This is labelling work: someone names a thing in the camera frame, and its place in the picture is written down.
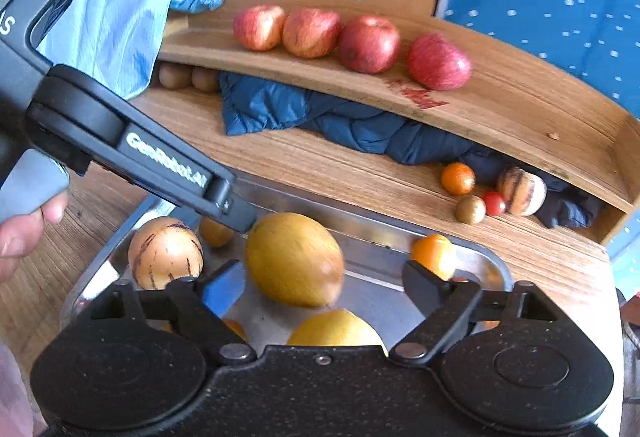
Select large yellow lemon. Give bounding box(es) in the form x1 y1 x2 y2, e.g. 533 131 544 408
288 308 387 353

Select yellow pear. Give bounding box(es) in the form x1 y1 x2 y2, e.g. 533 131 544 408
149 318 248 342

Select striped pepino melon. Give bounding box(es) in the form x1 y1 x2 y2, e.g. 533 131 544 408
497 166 547 216
128 216 204 291

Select olive green mango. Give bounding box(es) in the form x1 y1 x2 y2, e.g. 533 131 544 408
244 212 345 309

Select leftmost red apple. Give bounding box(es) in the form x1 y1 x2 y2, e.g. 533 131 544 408
232 4 288 52

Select person's left hand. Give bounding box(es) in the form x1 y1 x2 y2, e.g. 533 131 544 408
0 191 68 436

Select dark navy cloth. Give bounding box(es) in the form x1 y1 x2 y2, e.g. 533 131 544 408
218 71 603 228

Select red cherry tomato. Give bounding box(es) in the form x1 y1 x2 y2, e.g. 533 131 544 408
483 191 506 216

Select small tan round fruit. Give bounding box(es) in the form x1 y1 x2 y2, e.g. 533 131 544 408
454 195 486 226

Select steel rectangular tray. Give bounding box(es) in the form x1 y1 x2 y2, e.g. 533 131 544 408
60 173 516 353

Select small brown round fruit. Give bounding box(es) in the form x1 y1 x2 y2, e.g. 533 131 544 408
198 217 234 249

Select red apple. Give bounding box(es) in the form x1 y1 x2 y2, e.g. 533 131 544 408
337 15 401 75
232 4 288 52
407 33 473 91
282 8 343 59

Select rightmost red apple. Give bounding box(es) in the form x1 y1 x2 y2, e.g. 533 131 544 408
407 33 473 91

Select small orange tangerine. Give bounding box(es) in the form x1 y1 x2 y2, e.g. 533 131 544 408
410 235 456 281

